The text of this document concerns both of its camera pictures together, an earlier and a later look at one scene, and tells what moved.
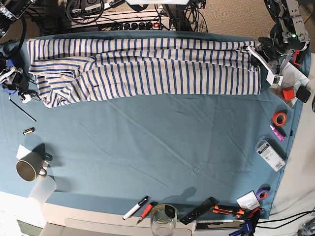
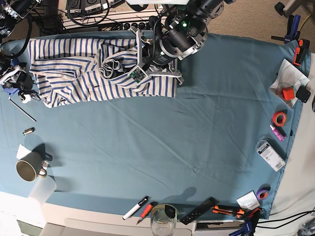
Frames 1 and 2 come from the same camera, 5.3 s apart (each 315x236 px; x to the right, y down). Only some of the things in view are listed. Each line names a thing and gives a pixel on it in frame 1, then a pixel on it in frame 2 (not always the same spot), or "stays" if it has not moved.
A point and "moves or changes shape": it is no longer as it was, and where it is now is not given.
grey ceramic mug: [29, 167] stays
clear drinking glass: [164, 220] stays
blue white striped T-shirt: [66, 70] moves or changes shape
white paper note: [22, 152] stays
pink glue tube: [281, 137] stays
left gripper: [268, 48] to [154, 56]
